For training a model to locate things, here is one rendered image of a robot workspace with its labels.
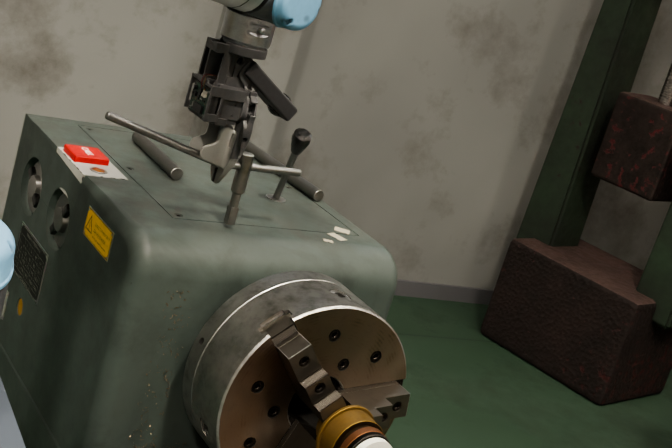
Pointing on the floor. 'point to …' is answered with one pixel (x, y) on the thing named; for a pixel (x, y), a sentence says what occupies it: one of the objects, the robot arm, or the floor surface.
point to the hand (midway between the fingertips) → (221, 174)
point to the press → (604, 65)
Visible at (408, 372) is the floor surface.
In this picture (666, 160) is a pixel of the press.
